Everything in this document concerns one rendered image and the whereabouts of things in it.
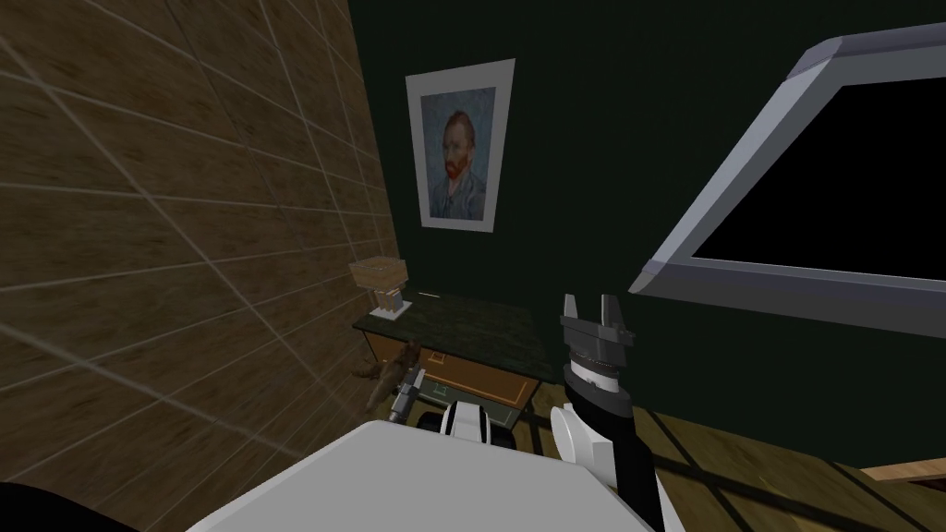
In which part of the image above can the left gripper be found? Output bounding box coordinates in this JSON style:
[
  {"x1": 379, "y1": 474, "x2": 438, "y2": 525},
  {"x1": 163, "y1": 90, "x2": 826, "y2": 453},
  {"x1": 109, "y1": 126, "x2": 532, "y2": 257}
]
[{"x1": 398, "y1": 366, "x2": 428, "y2": 402}]

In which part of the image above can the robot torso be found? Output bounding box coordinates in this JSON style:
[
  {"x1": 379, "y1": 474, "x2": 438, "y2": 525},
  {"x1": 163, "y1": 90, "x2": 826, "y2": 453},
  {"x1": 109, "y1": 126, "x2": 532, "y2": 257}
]
[{"x1": 184, "y1": 398, "x2": 656, "y2": 532}]

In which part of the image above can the grey-framed window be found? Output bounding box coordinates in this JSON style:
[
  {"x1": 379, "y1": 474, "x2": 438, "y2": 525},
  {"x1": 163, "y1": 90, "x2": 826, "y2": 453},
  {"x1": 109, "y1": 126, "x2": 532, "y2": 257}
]
[{"x1": 627, "y1": 21, "x2": 946, "y2": 342}]

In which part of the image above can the dark-topped wooden desk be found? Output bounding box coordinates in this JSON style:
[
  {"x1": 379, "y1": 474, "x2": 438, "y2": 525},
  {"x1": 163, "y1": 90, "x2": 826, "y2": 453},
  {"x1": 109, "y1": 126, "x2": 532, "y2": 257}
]
[{"x1": 352, "y1": 291, "x2": 560, "y2": 431}]

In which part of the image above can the framed portrait painting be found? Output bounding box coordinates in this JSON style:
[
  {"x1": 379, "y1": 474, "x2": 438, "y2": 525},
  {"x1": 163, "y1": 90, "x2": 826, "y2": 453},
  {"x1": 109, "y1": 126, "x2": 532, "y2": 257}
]
[{"x1": 404, "y1": 58, "x2": 517, "y2": 235}]

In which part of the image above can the tan table lamp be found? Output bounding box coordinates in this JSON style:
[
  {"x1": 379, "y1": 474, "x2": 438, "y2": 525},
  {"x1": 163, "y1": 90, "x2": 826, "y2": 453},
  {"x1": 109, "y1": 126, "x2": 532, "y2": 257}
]
[{"x1": 347, "y1": 255, "x2": 413, "y2": 322}]

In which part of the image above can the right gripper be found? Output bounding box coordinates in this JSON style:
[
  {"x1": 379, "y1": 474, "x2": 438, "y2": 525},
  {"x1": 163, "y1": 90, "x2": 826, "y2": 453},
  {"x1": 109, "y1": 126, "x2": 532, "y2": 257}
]
[{"x1": 558, "y1": 293, "x2": 637, "y2": 371}]

